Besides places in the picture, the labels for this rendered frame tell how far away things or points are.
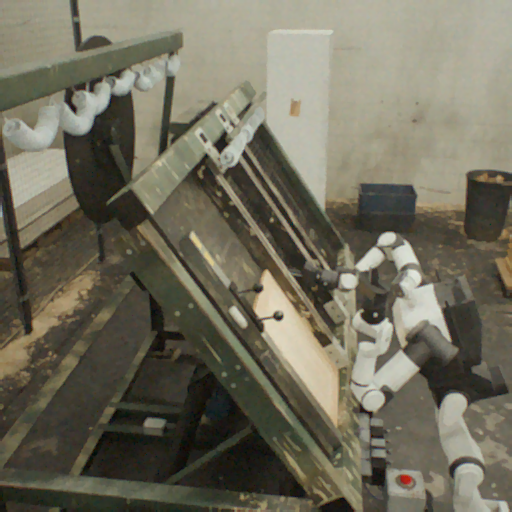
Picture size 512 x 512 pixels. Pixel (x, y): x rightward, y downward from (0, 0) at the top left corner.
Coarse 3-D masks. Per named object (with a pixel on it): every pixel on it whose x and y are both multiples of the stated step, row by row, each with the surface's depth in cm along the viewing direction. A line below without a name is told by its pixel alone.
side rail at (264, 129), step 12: (264, 132) 370; (276, 144) 372; (276, 156) 375; (288, 168) 377; (300, 180) 379; (300, 192) 382; (312, 204) 384; (324, 216) 386; (324, 228) 389; (336, 240) 391
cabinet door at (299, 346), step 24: (264, 288) 240; (264, 312) 227; (288, 312) 250; (288, 336) 237; (312, 336) 260; (288, 360) 224; (312, 360) 246; (312, 384) 233; (336, 384) 256; (336, 408) 242
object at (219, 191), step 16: (208, 144) 239; (240, 144) 236; (208, 160) 238; (208, 176) 240; (208, 192) 243; (224, 192) 242; (224, 208) 245; (240, 208) 246; (240, 224) 246; (256, 240) 248; (256, 256) 251; (272, 256) 250; (272, 272) 253; (288, 272) 257; (288, 288) 255; (304, 304) 257; (320, 320) 263; (320, 336) 262; (336, 352) 264
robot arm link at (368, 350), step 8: (384, 328) 198; (392, 328) 201; (384, 336) 198; (360, 344) 206; (368, 344) 207; (376, 344) 200; (384, 344) 200; (360, 352) 205; (368, 352) 202; (376, 352) 200
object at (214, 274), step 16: (192, 240) 198; (192, 256) 201; (208, 272) 202; (224, 288) 204; (256, 336) 209; (272, 352) 211; (288, 368) 214; (288, 384) 215; (304, 384) 220; (304, 400) 217; (320, 416) 219; (336, 432) 223
